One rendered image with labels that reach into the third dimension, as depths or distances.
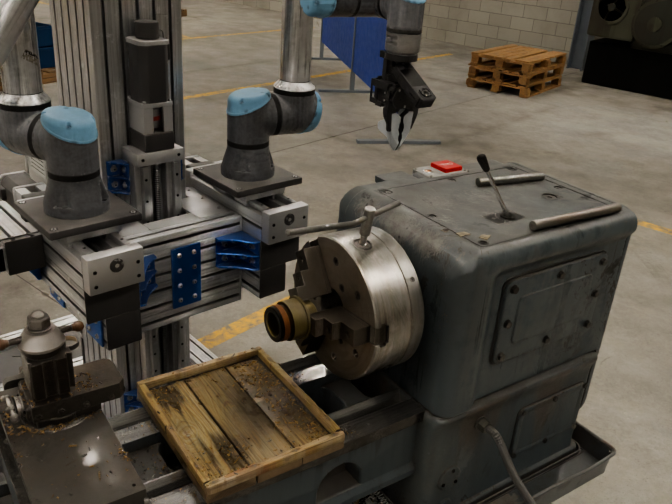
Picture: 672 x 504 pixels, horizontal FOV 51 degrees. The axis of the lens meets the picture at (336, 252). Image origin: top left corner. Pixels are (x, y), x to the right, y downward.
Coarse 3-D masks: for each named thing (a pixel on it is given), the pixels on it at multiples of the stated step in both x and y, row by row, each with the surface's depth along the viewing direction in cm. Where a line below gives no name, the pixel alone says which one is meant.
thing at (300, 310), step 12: (288, 300) 142; (300, 300) 142; (264, 312) 143; (276, 312) 139; (288, 312) 140; (300, 312) 140; (312, 312) 143; (276, 324) 145; (288, 324) 139; (300, 324) 140; (276, 336) 141; (288, 336) 140; (300, 336) 142
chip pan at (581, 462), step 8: (576, 448) 196; (576, 456) 192; (584, 456) 193; (592, 456) 193; (568, 464) 189; (576, 464) 190; (584, 464) 190; (592, 464) 190; (552, 472) 186; (560, 472) 186; (568, 472) 187; (576, 472) 187; (536, 480) 183; (544, 480) 183; (552, 480) 183; (560, 480) 184; (528, 488) 180; (536, 488) 180; (544, 488) 180; (504, 496) 177; (512, 496) 177; (520, 496) 177
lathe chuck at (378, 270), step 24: (312, 240) 152; (336, 240) 143; (336, 264) 144; (360, 264) 138; (384, 264) 140; (336, 288) 146; (360, 288) 138; (384, 288) 138; (360, 312) 140; (384, 312) 137; (408, 312) 140; (408, 336) 142; (336, 360) 151; (360, 360) 143; (384, 360) 143
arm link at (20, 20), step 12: (0, 0) 135; (12, 0) 136; (24, 0) 137; (36, 0) 140; (0, 12) 135; (12, 12) 136; (24, 12) 138; (0, 24) 135; (12, 24) 136; (24, 24) 139; (0, 36) 135; (12, 36) 137; (0, 48) 135; (0, 60) 136
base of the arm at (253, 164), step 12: (228, 144) 192; (240, 144) 189; (264, 144) 192; (228, 156) 192; (240, 156) 190; (252, 156) 191; (264, 156) 193; (228, 168) 192; (240, 168) 192; (252, 168) 191; (264, 168) 193; (240, 180) 192; (252, 180) 192
